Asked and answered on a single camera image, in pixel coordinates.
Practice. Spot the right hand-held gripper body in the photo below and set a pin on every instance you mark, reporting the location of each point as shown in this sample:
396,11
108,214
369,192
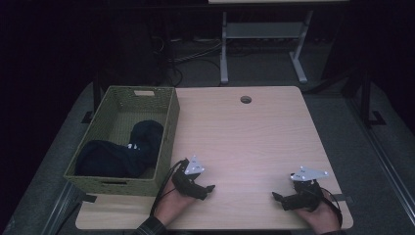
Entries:
303,192

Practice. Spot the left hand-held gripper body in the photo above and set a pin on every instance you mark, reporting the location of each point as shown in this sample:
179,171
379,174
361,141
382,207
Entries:
186,182

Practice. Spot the dark blue knit sweater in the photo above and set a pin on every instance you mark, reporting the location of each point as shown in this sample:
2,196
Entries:
111,161

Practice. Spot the green woven basket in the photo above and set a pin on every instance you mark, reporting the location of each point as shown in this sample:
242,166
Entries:
111,107

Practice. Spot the person's left hand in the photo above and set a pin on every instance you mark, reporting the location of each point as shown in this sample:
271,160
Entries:
171,204

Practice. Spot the person's right hand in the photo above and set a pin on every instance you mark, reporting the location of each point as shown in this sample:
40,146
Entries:
321,218

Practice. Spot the black metal stand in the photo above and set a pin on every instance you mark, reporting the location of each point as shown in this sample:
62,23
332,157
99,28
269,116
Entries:
367,98

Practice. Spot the aluminium floor rail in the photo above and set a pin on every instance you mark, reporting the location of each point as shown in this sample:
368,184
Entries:
60,209
385,160

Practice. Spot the white metal table frame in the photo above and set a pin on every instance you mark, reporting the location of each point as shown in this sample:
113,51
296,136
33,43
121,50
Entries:
261,31

